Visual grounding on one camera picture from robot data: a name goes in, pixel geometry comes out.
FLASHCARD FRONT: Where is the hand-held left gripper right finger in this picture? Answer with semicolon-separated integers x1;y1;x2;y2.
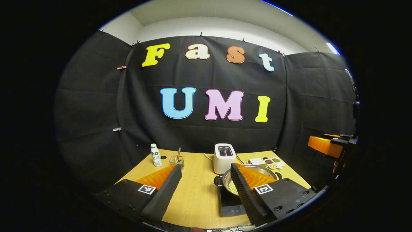
230;162;318;227

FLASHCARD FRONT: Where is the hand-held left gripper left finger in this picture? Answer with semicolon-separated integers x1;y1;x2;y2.
94;164;183;223

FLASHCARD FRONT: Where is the black induction cooktop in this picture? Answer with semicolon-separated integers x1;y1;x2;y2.
220;185;249;217

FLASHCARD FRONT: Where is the steel pot with black handles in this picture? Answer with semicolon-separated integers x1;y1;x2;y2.
214;164;283;197

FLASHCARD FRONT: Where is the pile of soybeans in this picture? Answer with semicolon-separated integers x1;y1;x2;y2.
228;179;240;196

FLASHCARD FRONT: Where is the white drink bottle green label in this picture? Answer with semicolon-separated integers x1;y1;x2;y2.
150;143;163;168

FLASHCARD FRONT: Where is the white toaster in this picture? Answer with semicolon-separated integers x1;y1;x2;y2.
213;143;237;175

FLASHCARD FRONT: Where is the white divided dish of beans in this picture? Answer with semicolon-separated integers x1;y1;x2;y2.
263;157;286;170

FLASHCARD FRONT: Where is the small ceiling light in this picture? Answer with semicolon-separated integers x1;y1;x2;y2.
326;42;341;55

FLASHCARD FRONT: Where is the wire mesh basket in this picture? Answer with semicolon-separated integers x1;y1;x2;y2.
169;155;185;170

